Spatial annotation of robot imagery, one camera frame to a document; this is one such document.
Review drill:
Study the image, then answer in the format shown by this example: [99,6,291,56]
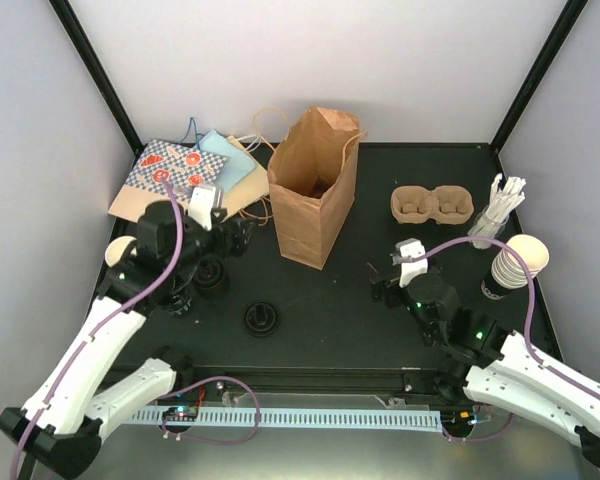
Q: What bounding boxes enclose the black lid stack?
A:
[243,302,280,338]
[192,258,228,298]

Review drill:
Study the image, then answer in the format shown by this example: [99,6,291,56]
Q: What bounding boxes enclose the brown paper bag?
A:
[252,106,367,270]

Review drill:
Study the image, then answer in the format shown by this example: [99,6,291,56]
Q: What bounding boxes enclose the black sleeved paper cup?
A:
[165,288,192,317]

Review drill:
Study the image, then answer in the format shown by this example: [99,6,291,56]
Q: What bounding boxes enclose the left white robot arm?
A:
[0,200,252,479]

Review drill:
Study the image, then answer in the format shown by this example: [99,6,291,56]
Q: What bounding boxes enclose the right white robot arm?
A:
[370,269,600,469]

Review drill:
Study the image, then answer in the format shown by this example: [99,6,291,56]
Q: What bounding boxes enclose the tan paper bag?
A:
[223,136,271,226]

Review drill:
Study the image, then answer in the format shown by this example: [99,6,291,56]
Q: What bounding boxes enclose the light blue paper bag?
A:
[181,117,255,192]

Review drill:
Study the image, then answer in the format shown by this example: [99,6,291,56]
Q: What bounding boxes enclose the blue checkered paper bag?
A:
[108,139,226,222]

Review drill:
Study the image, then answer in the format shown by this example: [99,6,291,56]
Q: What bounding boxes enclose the far pulp cup carrier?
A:
[390,185,474,225]

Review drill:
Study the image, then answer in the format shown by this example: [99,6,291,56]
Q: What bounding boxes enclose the right paper cup stack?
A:
[481,234,550,300]

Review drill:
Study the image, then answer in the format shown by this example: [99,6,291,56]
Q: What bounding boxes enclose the paper cup stack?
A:
[104,235,136,267]
[481,234,550,300]

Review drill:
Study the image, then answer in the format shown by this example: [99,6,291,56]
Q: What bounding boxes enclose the left paper cup stack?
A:
[104,235,136,267]

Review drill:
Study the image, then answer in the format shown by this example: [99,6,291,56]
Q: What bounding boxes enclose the white straws in holder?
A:
[468,173,527,249]

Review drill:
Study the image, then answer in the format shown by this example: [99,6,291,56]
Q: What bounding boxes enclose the small circuit board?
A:
[161,406,199,422]

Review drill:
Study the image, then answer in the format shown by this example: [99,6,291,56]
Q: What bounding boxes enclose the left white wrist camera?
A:
[187,183,227,231]

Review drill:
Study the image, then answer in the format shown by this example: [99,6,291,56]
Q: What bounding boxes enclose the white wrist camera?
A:
[187,183,227,231]
[392,238,429,288]

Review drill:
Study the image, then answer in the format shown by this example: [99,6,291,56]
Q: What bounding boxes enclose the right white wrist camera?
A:
[392,238,429,288]

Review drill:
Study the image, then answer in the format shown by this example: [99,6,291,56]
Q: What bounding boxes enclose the light blue cable duct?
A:
[124,406,442,433]

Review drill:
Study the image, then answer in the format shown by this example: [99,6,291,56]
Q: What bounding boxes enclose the front purple cable loop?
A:
[159,375,262,445]

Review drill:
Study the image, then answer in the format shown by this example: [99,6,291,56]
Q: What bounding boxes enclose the left black frame post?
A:
[49,0,144,158]

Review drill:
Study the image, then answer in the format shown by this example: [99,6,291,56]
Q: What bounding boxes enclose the black frame post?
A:
[490,0,589,154]
[49,0,144,158]

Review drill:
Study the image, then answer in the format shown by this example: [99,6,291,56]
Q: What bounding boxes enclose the right black frame post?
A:
[490,0,589,154]

